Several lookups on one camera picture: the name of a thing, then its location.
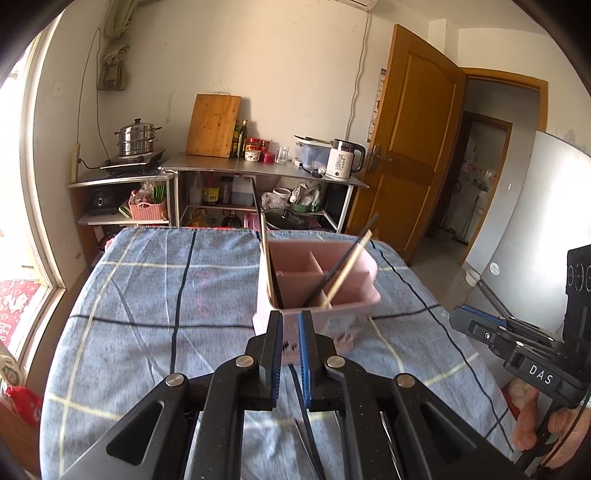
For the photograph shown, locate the black kitchen appliance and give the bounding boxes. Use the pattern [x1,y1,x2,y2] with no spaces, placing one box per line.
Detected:
[85,185,119,218]

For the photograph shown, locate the crumpled plastic bags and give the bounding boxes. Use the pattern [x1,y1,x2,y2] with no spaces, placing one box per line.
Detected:
[261,181,324,215]

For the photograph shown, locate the low metal stand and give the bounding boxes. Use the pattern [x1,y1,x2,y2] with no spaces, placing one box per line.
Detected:
[68,170,179,230]

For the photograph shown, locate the dark oil bottle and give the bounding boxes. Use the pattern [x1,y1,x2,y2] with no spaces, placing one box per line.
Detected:
[233,119,250,159]

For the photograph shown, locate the black power cable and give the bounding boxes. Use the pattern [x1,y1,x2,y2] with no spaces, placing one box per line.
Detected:
[76,27,110,169]

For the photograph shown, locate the pink woven basket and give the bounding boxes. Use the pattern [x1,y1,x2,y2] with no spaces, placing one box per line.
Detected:
[128,200,168,222]

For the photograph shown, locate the pink plastic utensil basket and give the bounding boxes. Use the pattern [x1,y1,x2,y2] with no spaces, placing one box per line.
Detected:
[253,233,382,368]

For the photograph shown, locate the person's right hand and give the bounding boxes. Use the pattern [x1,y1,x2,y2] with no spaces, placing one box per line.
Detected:
[512,388,591,468]

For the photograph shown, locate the hanging beige cloth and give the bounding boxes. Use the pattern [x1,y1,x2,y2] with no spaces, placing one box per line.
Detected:
[96,0,140,92]

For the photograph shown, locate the red patterned mat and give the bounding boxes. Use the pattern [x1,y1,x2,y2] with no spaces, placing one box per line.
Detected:
[0,279,43,352]

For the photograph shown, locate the white window frame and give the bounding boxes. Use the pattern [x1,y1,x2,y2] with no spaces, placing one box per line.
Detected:
[0,18,71,370]

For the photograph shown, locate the white electric kettle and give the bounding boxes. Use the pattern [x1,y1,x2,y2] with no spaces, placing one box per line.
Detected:
[325,138,366,181]

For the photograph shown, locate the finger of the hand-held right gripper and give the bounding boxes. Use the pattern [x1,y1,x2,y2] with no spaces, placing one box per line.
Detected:
[462,304,567,348]
[449,307,520,359]

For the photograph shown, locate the wooden door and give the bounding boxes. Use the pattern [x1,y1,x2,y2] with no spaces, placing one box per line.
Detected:
[344,24,467,267]

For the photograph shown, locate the black pan with glass lid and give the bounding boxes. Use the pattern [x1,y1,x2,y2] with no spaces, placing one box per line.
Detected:
[265,208,322,230]

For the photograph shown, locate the blue plaid cloth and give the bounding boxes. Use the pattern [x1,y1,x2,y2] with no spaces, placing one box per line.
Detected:
[39,226,522,480]

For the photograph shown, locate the red plastic bag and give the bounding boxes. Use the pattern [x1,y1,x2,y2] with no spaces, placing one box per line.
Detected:
[4,385,45,431]

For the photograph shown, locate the soy sauce bottle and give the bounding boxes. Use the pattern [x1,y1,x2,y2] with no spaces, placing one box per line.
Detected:
[202,173,221,206]

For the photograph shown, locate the white plastic jug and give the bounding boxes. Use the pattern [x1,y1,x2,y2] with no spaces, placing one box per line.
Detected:
[231,175,257,208]

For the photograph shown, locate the bamboo cutting board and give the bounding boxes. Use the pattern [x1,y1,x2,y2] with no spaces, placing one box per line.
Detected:
[185,93,242,159]

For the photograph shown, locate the metal kitchen table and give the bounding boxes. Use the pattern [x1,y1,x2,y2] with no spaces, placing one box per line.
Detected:
[159,154,370,234]

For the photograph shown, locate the steel steamer pot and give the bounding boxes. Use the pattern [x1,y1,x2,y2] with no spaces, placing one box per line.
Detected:
[114,118,163,158]

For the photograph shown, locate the black induction cooker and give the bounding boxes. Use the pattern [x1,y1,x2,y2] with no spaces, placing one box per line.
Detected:
[100,148,167,174]

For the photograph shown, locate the white wall cable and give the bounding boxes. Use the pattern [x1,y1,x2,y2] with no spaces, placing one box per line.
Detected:
[344,11,373,140]

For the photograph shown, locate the silver refrigerator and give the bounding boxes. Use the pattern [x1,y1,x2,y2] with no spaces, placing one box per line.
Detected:
[464,130,591,337]

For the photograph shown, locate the wall calendar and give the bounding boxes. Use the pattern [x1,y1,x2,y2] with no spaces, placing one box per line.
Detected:
[367,67,387,144]

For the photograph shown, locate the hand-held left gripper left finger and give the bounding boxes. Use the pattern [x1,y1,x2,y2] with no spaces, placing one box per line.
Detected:
[58,310,283,480]

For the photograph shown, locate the metal door handle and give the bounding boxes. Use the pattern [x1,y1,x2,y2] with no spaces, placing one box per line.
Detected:
[367,144,393,174]

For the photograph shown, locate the black chopstick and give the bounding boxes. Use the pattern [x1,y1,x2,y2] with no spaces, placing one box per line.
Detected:
[308,212,380,306]
[291,368,327,480]

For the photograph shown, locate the water filter pitcher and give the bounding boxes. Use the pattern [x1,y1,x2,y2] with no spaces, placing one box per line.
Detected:
[294,135,334,171]

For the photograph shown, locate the wooden chopstick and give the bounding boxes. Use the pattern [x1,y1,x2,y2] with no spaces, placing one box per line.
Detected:
[259,211,280,306]
[321,230,374,310]

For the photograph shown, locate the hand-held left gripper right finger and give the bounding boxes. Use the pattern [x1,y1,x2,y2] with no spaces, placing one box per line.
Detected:
[298,310,527,480]

